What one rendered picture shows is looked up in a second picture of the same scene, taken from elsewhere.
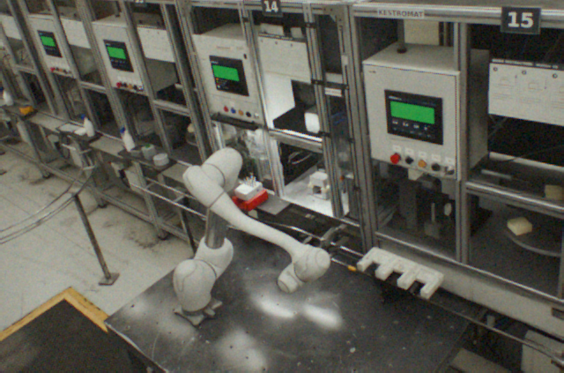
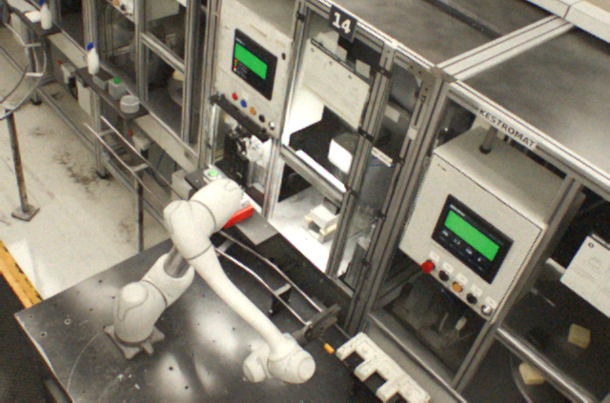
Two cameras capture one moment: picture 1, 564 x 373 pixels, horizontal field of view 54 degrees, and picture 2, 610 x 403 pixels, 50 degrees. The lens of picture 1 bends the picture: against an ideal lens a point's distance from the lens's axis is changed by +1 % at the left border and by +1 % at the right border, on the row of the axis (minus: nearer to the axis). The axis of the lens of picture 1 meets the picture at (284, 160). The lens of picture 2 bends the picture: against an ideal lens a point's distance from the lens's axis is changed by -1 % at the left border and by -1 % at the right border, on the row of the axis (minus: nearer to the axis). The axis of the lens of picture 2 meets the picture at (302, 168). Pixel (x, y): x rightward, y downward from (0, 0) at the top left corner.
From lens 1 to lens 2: 72 cm
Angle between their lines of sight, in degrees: 13
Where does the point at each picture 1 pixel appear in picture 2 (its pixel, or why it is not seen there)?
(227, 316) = (167, 357)
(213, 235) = (177, 266)
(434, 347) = not seen: outside the picture
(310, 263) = (291, 370)
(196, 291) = (139, 325)
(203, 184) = (188, 232)
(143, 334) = (61, 351)
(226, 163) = (223, 207)
